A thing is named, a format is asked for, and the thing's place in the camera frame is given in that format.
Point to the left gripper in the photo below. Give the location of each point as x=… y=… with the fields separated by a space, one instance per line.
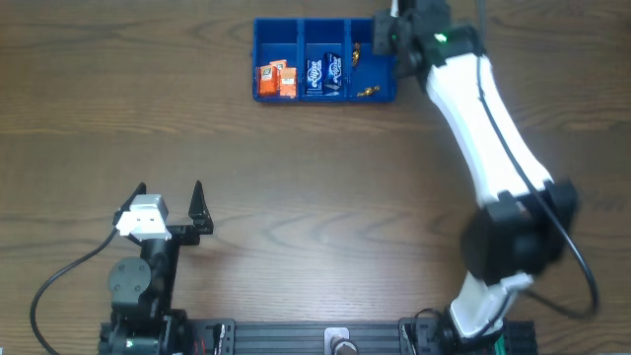
x=183 y=234

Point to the orange candy box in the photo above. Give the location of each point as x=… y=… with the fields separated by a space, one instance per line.
x=288 y=84
x=279 y=64
x=267 y=81

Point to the blue candy pack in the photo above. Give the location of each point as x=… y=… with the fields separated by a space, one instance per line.
x=314 y=76
x=332 y=71

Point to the gold candy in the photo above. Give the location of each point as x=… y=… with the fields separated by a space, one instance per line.
x=356 y=53
x=368 y=91

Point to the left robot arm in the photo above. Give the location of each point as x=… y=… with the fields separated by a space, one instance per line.
x=158 y=276

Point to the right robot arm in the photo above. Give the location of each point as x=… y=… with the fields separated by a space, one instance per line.
x=473 y=113

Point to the blue tray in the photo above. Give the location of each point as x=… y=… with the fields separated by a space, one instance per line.
x=276 y=34

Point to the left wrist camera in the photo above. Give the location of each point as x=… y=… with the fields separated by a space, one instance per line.
x=143 y=217

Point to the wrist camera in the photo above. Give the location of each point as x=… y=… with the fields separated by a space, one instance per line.
x=143 y=217
x=394 y=7

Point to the mounting rail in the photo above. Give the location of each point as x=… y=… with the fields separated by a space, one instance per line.
x=286 y=340

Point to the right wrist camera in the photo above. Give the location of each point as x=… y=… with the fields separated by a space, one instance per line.
x=394 y=7

